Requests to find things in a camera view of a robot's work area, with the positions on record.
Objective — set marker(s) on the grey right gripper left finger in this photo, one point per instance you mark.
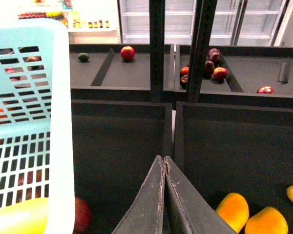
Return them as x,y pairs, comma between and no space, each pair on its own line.
145,215

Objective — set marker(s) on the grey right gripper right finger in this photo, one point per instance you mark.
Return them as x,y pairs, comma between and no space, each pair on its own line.
188,212

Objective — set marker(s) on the light blue plastic basket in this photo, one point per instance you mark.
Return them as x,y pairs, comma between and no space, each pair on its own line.
36,149

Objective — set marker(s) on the green avocado on far tray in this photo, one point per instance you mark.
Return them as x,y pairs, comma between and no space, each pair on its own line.
83,57

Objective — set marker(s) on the red apple on far tray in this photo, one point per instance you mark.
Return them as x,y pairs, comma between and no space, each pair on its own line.
127,53

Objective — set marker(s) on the black shelf upright post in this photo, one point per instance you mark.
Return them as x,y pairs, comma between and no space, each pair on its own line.
156,49

